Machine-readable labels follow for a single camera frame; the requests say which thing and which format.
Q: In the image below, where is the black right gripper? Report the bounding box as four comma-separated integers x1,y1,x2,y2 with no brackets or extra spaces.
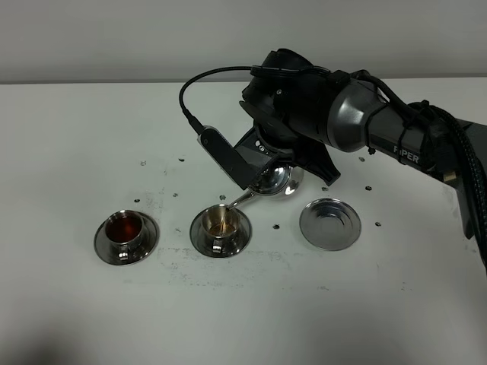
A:
231,125,341,186

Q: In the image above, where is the stainless steel teapot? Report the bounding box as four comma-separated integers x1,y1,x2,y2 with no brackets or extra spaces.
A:
227,163,304,209

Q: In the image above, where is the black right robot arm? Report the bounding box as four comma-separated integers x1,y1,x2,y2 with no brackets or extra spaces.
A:
230,49,486,256

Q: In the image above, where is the steel saucer under teapot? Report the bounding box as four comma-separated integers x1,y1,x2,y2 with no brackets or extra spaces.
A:
299,198,361,251

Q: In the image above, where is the middle stainless steel teacup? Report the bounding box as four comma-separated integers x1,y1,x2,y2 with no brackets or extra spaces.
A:
200,205,240,257

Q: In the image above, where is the stainless steel teacup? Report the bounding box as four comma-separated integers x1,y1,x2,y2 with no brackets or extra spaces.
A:
200,205,240,257
104,210,145,262

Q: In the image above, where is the middle stainless steel saucer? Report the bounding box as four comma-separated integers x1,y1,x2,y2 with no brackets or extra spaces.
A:
189,208,252,258

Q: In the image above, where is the stainless steel saucer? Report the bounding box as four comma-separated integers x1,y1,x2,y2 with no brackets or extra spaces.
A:
94,211,160,266
189,208,252,258

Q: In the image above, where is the left stainless steel saucer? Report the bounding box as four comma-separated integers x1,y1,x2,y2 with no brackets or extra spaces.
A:
94,211,160,266

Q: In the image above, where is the left stainless steel teacup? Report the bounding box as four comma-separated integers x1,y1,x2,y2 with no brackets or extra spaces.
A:
104,210,145,262

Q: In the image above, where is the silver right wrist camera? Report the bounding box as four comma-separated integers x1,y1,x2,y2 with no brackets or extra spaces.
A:
199,126,256,189

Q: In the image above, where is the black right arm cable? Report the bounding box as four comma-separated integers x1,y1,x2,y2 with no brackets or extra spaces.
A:
179,65,487,240

